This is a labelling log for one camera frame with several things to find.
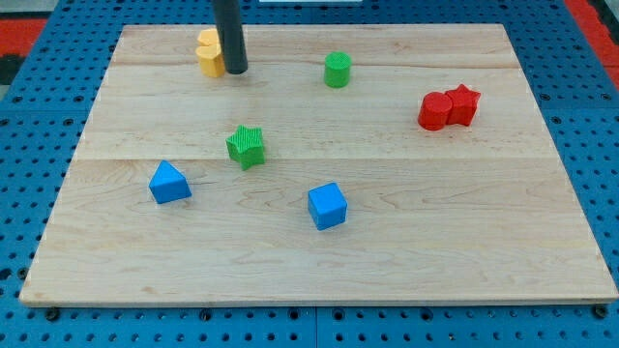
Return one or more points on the yellow heart block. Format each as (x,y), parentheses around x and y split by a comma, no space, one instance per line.
(210,60)

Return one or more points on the blue triangle block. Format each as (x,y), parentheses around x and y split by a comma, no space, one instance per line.
(168,184)

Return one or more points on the light wooden board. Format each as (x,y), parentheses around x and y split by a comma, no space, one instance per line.
(478,215)

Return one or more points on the red cylinder block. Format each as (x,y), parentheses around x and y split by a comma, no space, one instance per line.
(434,112)

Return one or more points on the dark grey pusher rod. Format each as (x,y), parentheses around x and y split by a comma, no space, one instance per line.
(227,16)

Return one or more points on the yellow hexagon block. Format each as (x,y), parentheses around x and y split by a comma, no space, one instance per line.
(208,37)

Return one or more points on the red star block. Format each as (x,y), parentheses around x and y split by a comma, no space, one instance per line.
(464,105)

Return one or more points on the green star block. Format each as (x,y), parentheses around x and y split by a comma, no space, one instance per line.
(246,147)

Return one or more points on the blue cube block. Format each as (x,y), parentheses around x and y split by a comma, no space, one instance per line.
(327,206)

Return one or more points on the green cylinder block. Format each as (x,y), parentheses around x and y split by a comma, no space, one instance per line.
(337,66)

